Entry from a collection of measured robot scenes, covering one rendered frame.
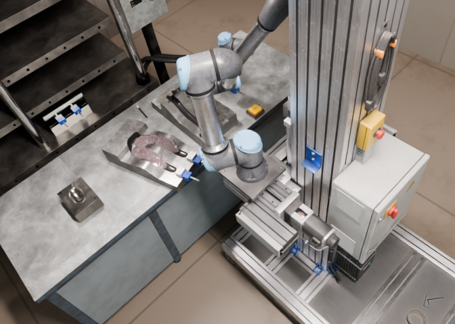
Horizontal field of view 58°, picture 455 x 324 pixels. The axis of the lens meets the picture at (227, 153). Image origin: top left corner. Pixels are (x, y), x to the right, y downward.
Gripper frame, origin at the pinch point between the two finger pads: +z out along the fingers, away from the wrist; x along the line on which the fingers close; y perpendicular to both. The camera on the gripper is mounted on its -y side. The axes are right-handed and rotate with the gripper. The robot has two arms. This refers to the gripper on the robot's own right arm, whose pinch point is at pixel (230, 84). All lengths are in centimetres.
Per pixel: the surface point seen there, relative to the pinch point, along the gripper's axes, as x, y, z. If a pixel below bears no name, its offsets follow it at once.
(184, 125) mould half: -35.2, -2.1, 6.7
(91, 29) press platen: -41, -67, -33
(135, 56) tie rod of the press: -25, -60, -6
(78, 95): -67, -66, 0
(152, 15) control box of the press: 1, -73, -16
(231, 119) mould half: -13.8, 14.4, 8.5
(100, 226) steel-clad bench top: -105, 11, 15
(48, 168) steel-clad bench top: -106, -45, 15
